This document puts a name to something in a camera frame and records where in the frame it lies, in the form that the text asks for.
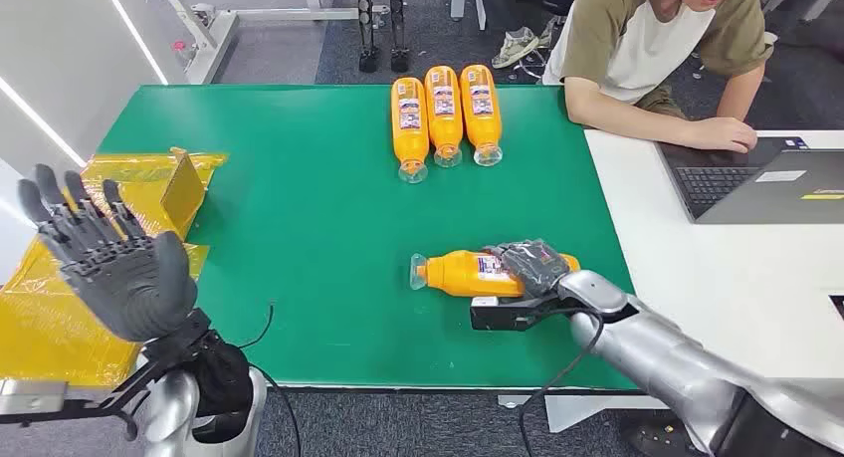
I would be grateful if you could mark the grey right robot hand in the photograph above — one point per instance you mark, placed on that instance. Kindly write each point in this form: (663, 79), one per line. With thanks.
(537, 266)

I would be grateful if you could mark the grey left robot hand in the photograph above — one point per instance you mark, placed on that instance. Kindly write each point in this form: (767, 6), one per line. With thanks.
(132, 289)

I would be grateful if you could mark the orange bottle with blue label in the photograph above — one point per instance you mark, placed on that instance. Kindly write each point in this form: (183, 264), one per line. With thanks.
(455, 274)

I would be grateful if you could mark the person's right forearm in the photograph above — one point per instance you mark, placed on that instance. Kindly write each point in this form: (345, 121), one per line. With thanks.
(620, 114)

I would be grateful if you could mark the orange bottle with clear cap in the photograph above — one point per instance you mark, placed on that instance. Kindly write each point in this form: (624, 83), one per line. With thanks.
(409, 121)
(444, 111)
(481, 108)

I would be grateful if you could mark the yellow taped cardboard box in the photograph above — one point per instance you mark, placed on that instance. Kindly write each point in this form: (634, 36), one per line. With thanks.
(59, 329)

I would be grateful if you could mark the white table foot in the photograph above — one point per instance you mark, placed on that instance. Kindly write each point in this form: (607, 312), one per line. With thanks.
(593, 411)

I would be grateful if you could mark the green table mat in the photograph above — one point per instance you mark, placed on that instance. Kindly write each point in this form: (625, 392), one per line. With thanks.
(316, 243)

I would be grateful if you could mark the silver chair base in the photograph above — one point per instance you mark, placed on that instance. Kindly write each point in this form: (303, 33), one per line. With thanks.
(537, 65)

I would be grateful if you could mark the black shoe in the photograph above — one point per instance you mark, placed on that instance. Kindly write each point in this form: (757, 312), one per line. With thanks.
(659, 439)

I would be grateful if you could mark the pale sneaker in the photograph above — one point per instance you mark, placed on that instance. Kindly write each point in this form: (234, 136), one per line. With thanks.
(548, 33)
(514, 47)

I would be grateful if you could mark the person's right hand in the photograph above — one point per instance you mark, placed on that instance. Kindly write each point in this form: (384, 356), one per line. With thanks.
(722, 134)

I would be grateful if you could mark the dark grey laptop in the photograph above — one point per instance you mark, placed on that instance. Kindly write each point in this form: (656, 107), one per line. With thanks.
(758, 190)

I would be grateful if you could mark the small red capped item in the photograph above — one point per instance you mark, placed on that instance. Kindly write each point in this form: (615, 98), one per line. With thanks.
(179, 51)

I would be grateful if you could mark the person at laptop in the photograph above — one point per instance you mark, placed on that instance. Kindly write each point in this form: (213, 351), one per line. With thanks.
(633, 38)

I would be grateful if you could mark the black robot leg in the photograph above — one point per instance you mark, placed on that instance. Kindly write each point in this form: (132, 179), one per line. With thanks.
(397, 25)
(367, 25)

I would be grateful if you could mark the black device at desk edge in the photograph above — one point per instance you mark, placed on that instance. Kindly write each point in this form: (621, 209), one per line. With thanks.
(838, 307)

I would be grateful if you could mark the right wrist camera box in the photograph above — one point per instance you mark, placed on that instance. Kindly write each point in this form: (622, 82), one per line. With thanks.
(504, 312)

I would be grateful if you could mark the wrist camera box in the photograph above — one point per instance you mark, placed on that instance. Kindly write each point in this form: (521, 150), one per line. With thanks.
(504, 312)
(29, 396)

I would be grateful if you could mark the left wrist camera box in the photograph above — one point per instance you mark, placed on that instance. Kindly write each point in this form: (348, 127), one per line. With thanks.
(29, 396)

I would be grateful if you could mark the white desk frame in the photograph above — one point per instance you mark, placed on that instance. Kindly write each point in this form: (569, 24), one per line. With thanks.
(217, 38)

